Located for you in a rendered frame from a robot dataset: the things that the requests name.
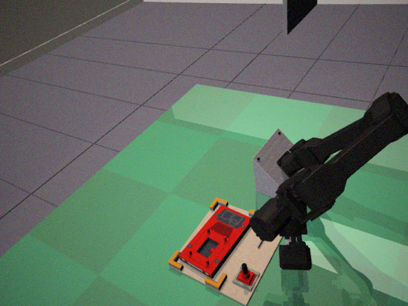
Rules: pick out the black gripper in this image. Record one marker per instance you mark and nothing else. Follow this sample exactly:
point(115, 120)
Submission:
point(295, 256)

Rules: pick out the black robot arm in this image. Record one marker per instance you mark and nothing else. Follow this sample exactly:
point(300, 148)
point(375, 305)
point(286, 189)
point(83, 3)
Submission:
point(319, 184)

